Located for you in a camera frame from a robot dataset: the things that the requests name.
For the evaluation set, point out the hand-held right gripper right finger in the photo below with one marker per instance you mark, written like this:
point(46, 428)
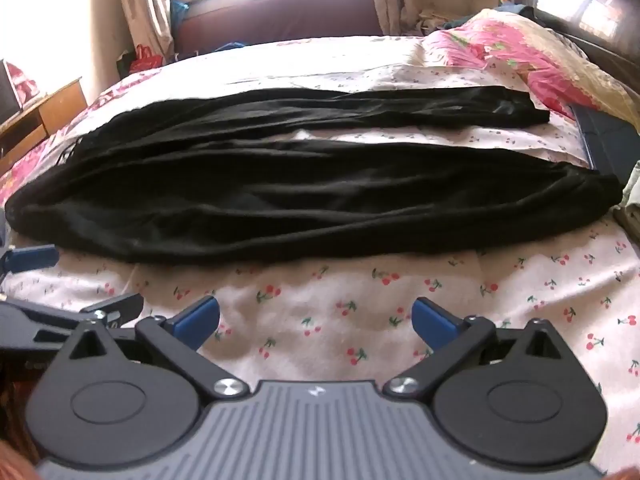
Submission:
point(436, 323)

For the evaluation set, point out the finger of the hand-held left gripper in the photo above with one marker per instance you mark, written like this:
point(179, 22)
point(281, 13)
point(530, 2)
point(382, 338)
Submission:
point(117, 308)
point(31, 258)

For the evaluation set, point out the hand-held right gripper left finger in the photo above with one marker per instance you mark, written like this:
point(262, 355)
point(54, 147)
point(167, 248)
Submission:
point(199, 318)

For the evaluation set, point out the black pants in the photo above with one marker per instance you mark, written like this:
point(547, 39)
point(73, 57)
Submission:
point(300, 200)

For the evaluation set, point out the cherry print bed sheet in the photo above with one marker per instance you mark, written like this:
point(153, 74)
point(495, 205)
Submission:
point(350, 285)

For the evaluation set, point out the wooden desk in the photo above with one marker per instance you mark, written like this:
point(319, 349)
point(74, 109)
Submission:
point(55, 110)

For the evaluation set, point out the dark screen monitor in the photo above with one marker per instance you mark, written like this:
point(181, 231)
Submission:
point(9, 92)

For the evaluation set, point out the pale green cloth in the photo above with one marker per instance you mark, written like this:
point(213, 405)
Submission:
point(631, 205)

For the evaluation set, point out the red bag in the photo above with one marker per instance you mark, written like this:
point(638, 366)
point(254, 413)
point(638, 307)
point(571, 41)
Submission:
point(146, 60)

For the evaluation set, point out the dark blue folded case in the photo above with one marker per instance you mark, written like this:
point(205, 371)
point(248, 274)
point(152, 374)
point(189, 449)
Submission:
point(605, 145)

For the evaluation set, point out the pink floral quilt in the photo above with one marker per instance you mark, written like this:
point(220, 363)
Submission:
point(525, 60)

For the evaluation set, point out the blue bag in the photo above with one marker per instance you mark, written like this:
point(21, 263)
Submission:
point(178, 17)

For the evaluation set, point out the pile of crumpled clothes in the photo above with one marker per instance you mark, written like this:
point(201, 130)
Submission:
point(445, 21)

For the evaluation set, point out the maroon padded bench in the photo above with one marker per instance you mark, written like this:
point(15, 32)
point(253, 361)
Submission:
point(280, 20)

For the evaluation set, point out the dark brown headboard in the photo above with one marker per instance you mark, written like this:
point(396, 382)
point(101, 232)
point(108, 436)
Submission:
point(565, 5)

